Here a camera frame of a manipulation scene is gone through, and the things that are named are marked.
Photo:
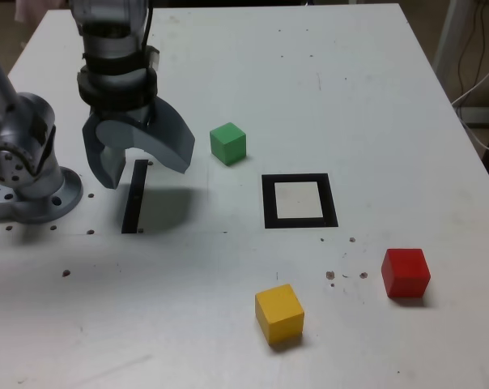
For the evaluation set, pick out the black tape square outline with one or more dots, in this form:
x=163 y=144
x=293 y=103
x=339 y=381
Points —
x=301 y=223

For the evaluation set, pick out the yellow cube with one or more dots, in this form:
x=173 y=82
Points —
x=279 y=314

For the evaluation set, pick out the black tape strip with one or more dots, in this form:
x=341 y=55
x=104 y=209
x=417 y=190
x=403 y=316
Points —
x=133 y=202

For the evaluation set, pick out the white post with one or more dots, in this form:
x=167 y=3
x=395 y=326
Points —
x=451 y=32

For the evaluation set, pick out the red cube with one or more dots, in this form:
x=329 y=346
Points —
x=404 y=273

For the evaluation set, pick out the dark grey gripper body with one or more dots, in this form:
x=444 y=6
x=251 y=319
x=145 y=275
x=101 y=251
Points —
x=121 y=114

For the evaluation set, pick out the green cube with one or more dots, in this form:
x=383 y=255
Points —
x=227 y=144

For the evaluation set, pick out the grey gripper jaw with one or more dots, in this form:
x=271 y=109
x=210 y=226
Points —
x=167 y=138
x=103 y=166

